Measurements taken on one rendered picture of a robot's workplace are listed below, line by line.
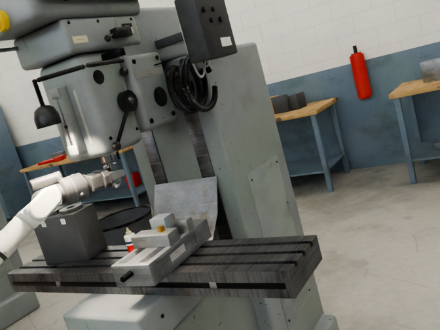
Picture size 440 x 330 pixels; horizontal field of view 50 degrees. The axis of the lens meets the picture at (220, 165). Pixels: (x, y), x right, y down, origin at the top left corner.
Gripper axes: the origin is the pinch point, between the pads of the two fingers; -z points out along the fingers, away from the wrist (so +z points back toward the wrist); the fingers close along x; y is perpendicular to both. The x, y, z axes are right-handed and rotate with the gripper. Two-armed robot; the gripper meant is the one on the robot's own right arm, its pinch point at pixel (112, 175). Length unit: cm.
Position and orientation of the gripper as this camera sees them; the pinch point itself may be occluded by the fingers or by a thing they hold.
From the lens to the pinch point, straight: 164.1
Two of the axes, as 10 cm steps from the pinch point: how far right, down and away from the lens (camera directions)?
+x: -6.0, 0.1, 8.0
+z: -7.6, 3.1, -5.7
